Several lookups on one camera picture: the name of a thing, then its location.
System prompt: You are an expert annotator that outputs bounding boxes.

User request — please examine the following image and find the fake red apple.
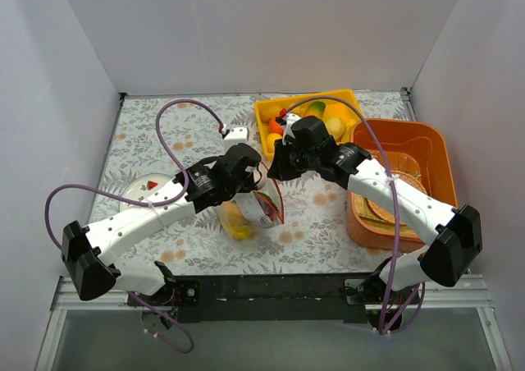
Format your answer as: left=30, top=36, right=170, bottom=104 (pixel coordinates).
left=258, top=192, right=281, bottom=222

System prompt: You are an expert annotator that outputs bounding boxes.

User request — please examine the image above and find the clear zip top bag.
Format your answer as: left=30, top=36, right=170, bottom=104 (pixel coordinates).
left=227, top=163, right=285, bottom=240

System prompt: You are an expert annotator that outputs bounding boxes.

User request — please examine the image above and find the fake yellow banana bunch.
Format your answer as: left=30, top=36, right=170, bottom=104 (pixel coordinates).
left=217, top=203, right=255, bottom=240

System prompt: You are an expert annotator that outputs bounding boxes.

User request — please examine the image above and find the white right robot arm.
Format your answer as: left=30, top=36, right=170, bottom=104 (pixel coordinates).
left=268, top=114, right=482, bottom=304

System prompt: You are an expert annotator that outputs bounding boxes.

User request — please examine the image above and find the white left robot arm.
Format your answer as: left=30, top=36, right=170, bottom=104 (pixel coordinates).
left=62, top=143, right=262, bottom=305

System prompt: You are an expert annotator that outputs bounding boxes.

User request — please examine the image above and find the fake bumpy yellow lemon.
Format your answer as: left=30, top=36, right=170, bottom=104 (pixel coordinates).
left=325, top=117, right=345, bottom=141

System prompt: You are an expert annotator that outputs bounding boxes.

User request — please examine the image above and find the fake yellow lemon front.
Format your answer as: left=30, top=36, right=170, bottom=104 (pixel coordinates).
left=266, top=133, right=281, bottom=153

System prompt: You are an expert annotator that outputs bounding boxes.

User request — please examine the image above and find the fake mango green orange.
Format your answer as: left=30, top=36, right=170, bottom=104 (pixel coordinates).
left=304, top=100, right=326, bottom=119

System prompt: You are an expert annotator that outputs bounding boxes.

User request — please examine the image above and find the fake orange tangerine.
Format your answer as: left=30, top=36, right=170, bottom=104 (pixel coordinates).
left=268, top=117, right=284, bottom=135

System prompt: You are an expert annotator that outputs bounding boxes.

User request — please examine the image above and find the fake yellow fruit back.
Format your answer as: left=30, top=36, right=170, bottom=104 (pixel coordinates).
left=260, top=105, right=283, bottom=123

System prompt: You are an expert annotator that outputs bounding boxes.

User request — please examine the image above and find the yellow plastic tray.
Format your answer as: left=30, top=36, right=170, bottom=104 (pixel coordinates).
left=254, top=89, right=363, bottom=162

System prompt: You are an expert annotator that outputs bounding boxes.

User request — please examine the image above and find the floral table cloth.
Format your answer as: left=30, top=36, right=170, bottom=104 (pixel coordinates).
left=91, top=91, right=414, bottom=275

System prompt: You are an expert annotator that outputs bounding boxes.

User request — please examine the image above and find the white fruit pattern plate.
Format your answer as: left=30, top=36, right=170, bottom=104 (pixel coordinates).
left=121, top=173, right=171, bottom=203

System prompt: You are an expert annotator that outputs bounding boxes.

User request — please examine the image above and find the round woven bamboo basket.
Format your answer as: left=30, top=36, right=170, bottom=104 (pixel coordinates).
left=367, top=170, right=427, bottom=224

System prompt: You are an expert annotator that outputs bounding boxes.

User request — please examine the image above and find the orange plastic tub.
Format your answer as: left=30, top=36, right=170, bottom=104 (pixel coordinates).
left=346, top=119, right=458, bottom=250

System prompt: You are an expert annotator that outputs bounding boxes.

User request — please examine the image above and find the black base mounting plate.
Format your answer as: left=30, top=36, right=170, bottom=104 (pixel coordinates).
left=126, top=273, right=415, bottom=325

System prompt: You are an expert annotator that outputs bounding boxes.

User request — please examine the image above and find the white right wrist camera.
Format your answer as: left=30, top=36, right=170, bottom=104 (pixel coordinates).
left=276, top=109, right=301, bottom=144

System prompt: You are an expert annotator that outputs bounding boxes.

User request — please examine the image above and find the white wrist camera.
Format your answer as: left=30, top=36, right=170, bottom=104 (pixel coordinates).
left=276, top=109, right=301, bottom=144
left=221, top=126, right=249, bottom=153

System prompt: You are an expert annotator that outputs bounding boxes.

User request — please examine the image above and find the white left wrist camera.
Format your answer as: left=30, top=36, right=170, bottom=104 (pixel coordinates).
left=221, top=126, right=249, bottom=153

